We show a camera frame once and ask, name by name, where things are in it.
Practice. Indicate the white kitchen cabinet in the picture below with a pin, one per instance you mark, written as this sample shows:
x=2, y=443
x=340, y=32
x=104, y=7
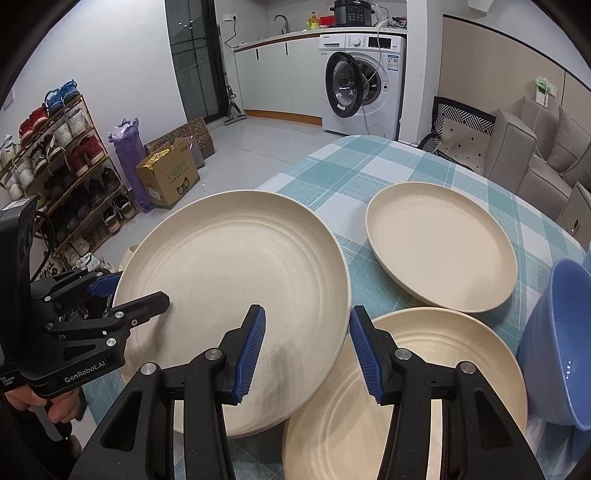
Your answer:
x=283, y=77

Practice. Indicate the yellow oil bottle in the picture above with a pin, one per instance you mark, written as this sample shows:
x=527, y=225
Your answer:
x=313, y=22

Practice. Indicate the person's left hand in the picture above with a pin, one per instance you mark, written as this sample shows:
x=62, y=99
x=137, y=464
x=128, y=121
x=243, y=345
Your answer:
x=63, y=408

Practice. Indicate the brown patterned flat box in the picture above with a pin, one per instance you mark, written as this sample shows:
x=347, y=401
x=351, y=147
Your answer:
x=195, y=129

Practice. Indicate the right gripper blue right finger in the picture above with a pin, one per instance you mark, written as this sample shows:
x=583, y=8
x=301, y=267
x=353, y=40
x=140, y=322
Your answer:
x=481, y=440

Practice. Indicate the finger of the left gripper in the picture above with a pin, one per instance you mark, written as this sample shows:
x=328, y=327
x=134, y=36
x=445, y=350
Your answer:
x=105, y=285
x=142, y=310

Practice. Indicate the dark glass door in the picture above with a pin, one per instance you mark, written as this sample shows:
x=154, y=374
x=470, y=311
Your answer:
x=196, y=56

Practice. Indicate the blue bowl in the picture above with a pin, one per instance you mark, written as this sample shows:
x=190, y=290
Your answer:
x=554, y=353

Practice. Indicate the wall socket with charger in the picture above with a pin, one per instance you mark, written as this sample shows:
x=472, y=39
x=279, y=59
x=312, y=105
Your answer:
x=544, y=91

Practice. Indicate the large cream plate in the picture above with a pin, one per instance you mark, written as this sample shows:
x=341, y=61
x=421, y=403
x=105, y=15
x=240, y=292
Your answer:
x=216, y=257

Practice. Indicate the cardboard box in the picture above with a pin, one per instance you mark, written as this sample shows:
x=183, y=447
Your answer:
x=169, y=173

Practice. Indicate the grey sofa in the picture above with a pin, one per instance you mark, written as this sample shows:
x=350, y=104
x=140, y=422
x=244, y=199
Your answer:
x=544, y=158

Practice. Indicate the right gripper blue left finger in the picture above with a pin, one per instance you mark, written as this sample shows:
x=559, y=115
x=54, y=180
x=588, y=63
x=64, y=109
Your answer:
x=134, y=440

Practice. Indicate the black patterned chair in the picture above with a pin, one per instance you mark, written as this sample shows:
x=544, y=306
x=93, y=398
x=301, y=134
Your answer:
x=459, y=133

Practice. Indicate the wooden shoe rack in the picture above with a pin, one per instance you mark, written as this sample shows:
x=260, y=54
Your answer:
x=60, y=159

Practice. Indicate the white washing machine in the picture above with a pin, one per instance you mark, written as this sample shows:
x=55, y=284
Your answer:
x=364, y=83

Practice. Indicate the upright vacuum cleaner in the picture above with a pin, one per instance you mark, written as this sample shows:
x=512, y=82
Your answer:
x=235, y=113

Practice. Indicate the black pressure cooker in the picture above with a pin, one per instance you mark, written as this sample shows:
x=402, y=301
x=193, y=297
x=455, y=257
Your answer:
x=353, y=13

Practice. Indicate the purple bag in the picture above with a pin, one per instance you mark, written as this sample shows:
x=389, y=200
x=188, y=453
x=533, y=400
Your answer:
x=130, y=151

